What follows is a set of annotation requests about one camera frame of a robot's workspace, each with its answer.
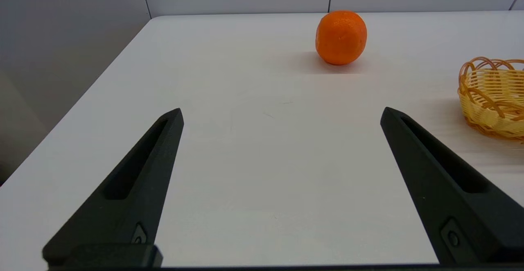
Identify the orange fruit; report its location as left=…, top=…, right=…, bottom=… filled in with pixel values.
left=315, top=10, right=368, bottom=65

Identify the yellow woven wicker basket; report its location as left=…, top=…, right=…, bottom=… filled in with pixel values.
left=458, top=57, right=524, bottom=144

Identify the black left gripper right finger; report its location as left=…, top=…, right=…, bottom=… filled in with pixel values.
left=380, top=107, right=524, bottom=266

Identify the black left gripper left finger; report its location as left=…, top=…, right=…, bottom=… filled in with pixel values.
left=42, top=108, right=184, bottom=268

